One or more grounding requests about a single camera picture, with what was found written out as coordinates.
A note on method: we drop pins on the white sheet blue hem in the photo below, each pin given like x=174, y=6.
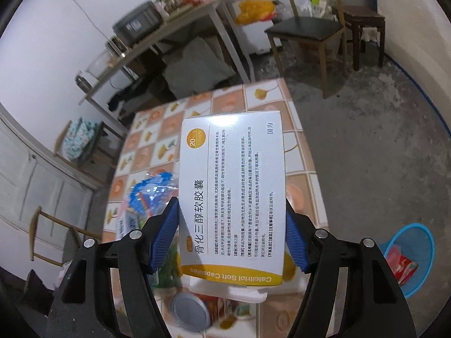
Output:
x=415, y=24

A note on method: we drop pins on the blue plastic snack packet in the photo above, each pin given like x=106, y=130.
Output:
x=148, y=190

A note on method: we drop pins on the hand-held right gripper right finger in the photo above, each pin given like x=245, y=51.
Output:
x=296, y=243

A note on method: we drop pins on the orange yellow plastic bag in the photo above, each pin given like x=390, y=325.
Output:
x=255, y=10

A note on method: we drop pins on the metal jar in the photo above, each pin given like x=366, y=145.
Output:
x=116, y=44

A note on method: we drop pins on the tiled pattern tablecloth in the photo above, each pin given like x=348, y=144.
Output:
x=303, y=169

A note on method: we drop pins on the grey kitchen appliance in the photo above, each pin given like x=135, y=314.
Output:
x=135, y=24

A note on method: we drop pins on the white cloth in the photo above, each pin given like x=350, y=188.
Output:
x=370, y=35

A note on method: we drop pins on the wooden chair black seat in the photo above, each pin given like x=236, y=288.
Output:
x=303, y=30

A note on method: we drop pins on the white panelled door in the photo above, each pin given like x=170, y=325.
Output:
x=31, y=176

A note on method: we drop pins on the grey sack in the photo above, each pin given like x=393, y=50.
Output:
x=201, y=67

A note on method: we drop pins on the cardboard box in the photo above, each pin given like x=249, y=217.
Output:
x=138, y=68

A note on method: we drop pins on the red snack wrapper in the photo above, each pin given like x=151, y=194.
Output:
x=405, y=267

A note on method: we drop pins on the green plastic bottle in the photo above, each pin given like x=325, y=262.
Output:
x=169, y=267

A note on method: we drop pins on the white yellow medicine box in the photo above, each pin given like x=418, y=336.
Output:
x=232, y=183

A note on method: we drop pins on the blue mesh wastebasket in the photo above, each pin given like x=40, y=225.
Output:
x=422, y=250

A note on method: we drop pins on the dark wooden stool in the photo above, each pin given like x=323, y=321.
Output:
x=363, y=12

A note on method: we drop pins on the grey side table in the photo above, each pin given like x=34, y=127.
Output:
x=169, y=31

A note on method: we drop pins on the red tin can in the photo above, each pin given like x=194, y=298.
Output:
x=188, y=311

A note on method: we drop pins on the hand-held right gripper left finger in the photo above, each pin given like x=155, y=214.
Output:
x=164, y=236

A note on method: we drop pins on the white plastic bag green label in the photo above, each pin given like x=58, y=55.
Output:
x=317, y=1

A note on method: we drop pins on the clear plastic container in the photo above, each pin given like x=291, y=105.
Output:
x=98, y=63

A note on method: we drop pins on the steel water bottle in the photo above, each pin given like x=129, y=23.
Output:
x=84, y=81

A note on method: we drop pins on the floral cloth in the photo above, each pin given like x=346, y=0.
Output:
x=81, y=139

